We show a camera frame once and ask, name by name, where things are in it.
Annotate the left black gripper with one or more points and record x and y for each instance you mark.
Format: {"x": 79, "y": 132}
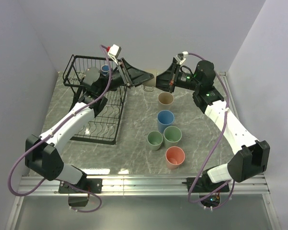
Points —
{"x": 132, "y": 76}

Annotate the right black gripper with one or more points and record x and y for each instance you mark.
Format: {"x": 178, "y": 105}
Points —
{"x": 169, "y": 78}

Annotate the olive ceramic mug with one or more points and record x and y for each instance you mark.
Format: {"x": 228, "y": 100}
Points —
{"x": 149, "y": 85}

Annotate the dark blue glazed mug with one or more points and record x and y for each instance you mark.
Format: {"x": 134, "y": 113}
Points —
{"x": 105, "y": 69}

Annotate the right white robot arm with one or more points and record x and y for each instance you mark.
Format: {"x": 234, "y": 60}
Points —
{"x": 250, "y": 155}

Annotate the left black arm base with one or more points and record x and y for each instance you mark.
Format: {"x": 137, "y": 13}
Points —
{"x": 93, "y": 185}

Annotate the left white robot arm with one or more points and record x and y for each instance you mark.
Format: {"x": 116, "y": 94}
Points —
{"x": 44, "y": 151}

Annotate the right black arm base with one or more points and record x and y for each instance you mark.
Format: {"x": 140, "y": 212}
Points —
{"x": 200, "y": 186}

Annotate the beige plastic cup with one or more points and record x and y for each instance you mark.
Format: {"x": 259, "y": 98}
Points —
{"x": 165, "y": 101}

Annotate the blue plastic cup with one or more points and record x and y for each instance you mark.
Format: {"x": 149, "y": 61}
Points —
{"x": 165, "y": 118}

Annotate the large green plastic cup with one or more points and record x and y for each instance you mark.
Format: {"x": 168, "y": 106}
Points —
{"x": 172, "y": 136}

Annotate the small green plastic cup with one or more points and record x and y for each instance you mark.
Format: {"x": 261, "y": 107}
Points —
{"x": 155, "y": 140}

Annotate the pink plastic cup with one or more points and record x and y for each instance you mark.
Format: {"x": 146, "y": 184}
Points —
{"x": 174, "y": 156}

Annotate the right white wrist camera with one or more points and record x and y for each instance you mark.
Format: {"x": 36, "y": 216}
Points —
{"x": 181, "y": 57}

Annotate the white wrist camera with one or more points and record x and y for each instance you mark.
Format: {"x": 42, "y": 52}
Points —
{"x": 181, "y": 57}
{"x": 114, "y": 52}

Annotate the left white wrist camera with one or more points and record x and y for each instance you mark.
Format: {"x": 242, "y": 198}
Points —
{"x": 114, "y": 52}

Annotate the black wire dish rack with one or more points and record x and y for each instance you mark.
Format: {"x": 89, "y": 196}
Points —
{"x": 104, "y": 128}

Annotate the aluminium mounting rail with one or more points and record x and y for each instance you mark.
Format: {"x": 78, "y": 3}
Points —
{"x": 141, "y": 185}

